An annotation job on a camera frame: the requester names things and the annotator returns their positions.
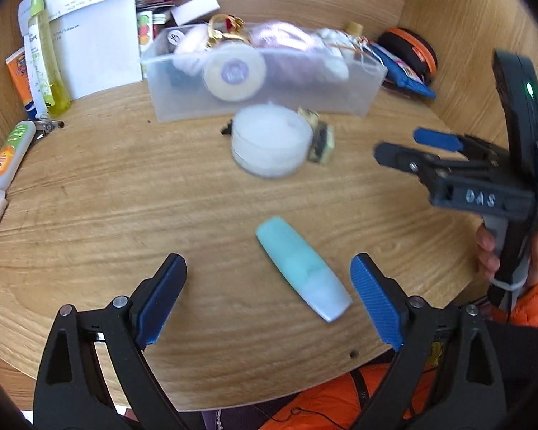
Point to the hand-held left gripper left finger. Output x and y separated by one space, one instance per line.
161 298

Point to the cream tape roll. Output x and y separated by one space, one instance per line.
233 74

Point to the black orange zip case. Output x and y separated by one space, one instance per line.
412 47

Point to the small metal clip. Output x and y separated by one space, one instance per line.
47 125

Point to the blue patchwork pouch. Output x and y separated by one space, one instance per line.
403 76

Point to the orange printed box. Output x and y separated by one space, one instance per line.
18 76

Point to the white green-print tube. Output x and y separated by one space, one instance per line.
36 67

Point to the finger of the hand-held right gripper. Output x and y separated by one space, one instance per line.
399 157
437 139

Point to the person's right forearm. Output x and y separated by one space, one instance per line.
535 304

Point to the green white tube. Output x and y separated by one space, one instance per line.
11 154

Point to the person's orange jacket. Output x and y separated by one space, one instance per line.
331 398

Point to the small white box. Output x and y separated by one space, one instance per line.
195 9

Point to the yellow green bottle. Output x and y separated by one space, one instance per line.
54 76

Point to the white round container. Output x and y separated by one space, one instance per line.
269 139

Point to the teal squeeze tube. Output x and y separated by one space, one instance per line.
296 264

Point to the clear plastic storage box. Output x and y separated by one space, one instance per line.
296 98

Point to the pale pink bottle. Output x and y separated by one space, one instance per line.
190 41

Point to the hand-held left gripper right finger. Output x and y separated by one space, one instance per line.
376 300

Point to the red velvet pouch gold tassel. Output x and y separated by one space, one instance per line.
219 31

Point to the pale yellow tube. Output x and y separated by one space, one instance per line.
353 29

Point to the person's right hand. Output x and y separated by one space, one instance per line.
488 251

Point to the wooden desktop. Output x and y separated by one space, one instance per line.
116 197

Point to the white carton coloured dots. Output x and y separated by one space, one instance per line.
145 31

